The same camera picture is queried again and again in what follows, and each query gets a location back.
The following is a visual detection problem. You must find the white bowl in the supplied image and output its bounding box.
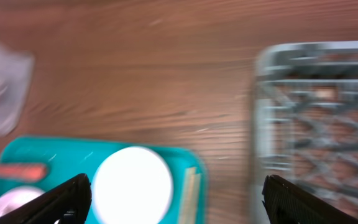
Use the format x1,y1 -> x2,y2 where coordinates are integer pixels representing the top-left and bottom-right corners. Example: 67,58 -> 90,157
92,146 -> 173,224

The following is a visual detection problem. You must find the clear plastic bin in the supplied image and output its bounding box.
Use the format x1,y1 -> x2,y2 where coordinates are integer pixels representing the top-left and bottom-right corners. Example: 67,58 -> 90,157
0,42 -> 35,136

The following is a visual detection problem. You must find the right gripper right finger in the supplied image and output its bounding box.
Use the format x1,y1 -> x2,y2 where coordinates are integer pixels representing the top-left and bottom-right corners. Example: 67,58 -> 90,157
262,175 -> 358,224

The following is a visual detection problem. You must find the orange carrot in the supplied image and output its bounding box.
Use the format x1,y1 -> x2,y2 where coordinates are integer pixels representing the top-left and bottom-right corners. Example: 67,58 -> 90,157
0,164 -> 48,182

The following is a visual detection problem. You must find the right wooden chopstick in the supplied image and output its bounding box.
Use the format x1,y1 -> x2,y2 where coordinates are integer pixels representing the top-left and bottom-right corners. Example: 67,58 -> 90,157
187,174 -> 201,224

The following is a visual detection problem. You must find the grey dishwasher rack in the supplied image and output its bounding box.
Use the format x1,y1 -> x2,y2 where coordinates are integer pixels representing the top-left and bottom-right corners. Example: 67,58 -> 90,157
249,40 -> 358,223

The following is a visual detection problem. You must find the white plate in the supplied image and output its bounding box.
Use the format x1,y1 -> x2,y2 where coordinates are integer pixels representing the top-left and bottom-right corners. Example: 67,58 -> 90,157
0,186 -> 45,217

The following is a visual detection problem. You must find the left wooden chopstick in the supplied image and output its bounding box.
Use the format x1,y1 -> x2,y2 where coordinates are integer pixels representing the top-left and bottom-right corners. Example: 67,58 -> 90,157
177,167 -> 196,224

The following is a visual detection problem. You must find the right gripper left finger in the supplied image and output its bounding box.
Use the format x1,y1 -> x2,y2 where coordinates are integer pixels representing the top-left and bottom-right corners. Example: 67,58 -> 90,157
0,173 -> 92,224

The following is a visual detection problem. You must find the wooden chopstick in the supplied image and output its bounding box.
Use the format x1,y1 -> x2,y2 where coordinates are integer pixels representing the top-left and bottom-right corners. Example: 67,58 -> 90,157
177,167 -> 196,224
187,174 -> 201,224

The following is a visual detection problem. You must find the teal serving tray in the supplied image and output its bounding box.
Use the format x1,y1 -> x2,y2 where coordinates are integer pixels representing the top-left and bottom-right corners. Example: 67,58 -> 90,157
0,136 -> 208,224

